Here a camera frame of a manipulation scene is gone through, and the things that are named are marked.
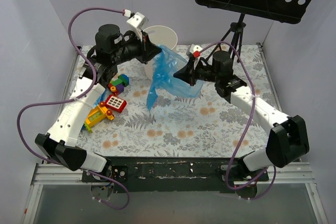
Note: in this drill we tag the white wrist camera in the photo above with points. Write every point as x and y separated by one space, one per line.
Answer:
136 21
193 52

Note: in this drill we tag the blue plastic trash bag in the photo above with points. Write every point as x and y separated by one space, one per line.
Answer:
165 64

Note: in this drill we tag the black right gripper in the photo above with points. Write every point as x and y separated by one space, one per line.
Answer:
191 71

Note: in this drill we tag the black scratched base plate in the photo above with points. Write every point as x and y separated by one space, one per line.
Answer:
143 174

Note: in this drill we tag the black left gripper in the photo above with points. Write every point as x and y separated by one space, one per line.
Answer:
145 50

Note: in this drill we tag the red toy phone block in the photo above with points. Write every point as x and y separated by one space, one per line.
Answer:
115 103

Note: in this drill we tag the colourful toy block pile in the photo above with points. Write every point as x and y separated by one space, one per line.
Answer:
105 107

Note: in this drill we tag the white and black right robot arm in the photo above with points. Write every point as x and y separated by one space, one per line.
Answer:
287 136

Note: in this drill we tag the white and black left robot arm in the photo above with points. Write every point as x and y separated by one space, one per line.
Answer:
111 49

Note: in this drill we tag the aluminium rail frame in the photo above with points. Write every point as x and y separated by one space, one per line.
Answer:
288 195

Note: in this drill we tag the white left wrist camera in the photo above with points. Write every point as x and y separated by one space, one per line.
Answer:
136 21

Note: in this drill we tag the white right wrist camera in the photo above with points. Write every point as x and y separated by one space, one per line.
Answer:
193 52

